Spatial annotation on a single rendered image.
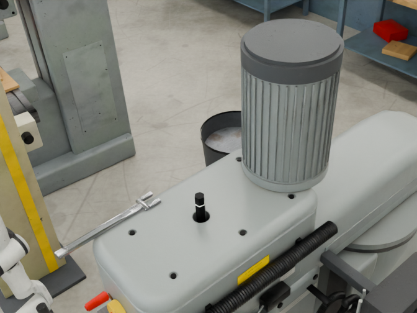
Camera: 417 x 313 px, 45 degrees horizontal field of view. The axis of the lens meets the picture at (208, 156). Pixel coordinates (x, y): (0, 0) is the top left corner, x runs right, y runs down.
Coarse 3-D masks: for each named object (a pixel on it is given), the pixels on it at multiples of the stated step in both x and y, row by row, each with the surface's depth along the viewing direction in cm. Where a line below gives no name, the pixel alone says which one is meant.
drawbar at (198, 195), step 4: (196, 196) 103; (200, 196) 103; (196, 200) 103; (200, 200) 103; (204, 200) 104; (196, 204) 104; (200, 204) 104; (196, 208) 105; (200, 208) 104; (204, 208) 105; (196, 212) 106; (200, 212) 105; (204, 212) 106; (196, 216) 107; (200, 216) 106; (204, 216) 106; (200, 220) 107; (204, 220) 107
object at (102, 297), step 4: (104, 292) 115; (96, 296) 115; (100, 296) 114; (104, 296) 115; (108, 296) 115; (92, 300) 114; (96, 300) 114; (100, 300) 114; (104, 300) 115; (108, 300) 115; (88, 304) 113; (92, 304) 113; (96, 304) 114; (100, 304) 114; (88, 308) 113; (92, 308) 113
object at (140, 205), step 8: (136, 200) 111; (144, 200) 112; (160, 200) 111; (128, 208) 109; (136, 208) 109; (144, 208) 109; (120, 216) 107; (128, 216) 108; (104, 224) 106; (112, 224) 106; (88, 232) 104; (96, 232) 104; (80, 240) 103; (88, 240) 103; (64, 248) 101; (72, 248) 101; (64, 256) 101
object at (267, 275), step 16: (304, 240) 112; (320, 240) 112; (288, 256) 108; (304, 256) 110; (272, 272) 106; (240, 288) 103; (256, 288) 104; (208, 304) 100; (224, 304) 100; (240, 304) 102
